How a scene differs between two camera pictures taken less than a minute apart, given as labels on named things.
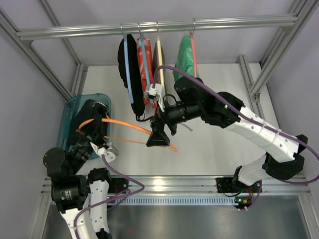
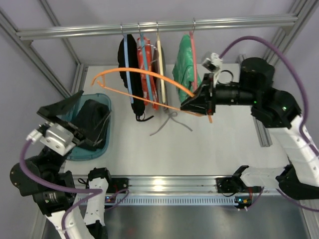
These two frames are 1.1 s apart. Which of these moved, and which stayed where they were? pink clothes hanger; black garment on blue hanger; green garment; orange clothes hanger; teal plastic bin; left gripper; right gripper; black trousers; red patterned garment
Moved: left gripper; orange clothes hanger; right gripper
Stayed: red patterned garment; green garment; black trousers; pink clothes hanger; black garment on blue hanger; teal plastic bin
